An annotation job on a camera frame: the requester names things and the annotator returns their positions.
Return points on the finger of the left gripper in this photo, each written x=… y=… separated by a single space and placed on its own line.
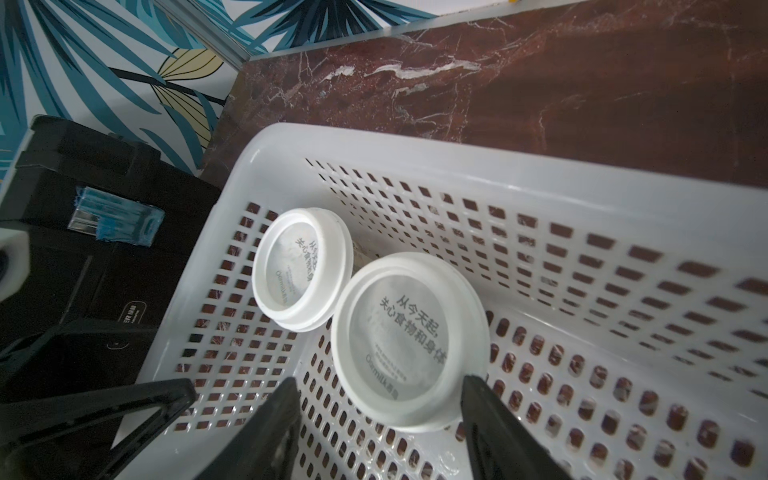
x=30 y=423

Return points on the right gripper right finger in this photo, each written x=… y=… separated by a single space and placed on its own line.
x=499 y=446

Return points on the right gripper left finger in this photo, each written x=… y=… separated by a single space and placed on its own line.
x=267 y=445

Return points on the white yogurt cup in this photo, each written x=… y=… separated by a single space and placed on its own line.
x=303 y=262
x=407 y=329

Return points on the black toolbox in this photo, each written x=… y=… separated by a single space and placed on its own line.
x=76 y=276

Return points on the left aluminium corner post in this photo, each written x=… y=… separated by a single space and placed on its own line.
x=211 y=25

